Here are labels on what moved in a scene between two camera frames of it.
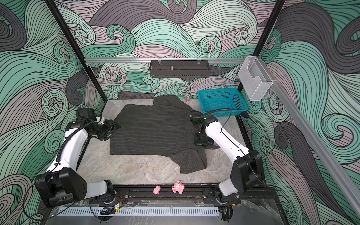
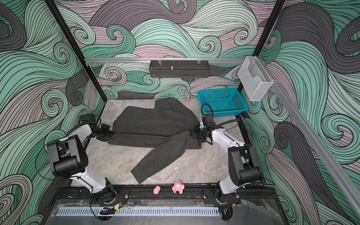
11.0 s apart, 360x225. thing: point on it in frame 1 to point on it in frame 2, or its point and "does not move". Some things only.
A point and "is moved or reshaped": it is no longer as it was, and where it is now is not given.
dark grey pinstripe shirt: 165,128 is moved or reshaped
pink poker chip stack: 187,98 does not move
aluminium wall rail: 130,60 does not move
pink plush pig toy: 178,186 does not move
